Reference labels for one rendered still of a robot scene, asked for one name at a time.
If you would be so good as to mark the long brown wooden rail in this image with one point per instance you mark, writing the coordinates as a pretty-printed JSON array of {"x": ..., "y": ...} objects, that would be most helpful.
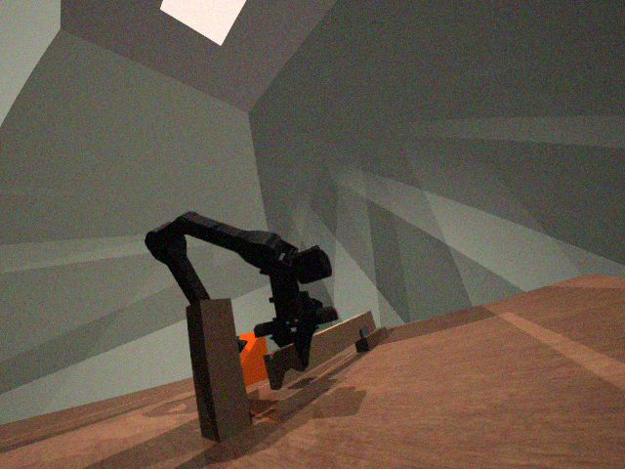
[{"x": 283, "y": 365}]

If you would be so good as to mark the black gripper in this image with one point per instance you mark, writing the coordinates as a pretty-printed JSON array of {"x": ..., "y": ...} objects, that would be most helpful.
[{"x": 289, "y": 307}]

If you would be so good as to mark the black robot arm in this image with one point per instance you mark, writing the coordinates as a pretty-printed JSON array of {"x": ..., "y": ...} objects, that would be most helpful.
[{"x": 261, "y": 249}]

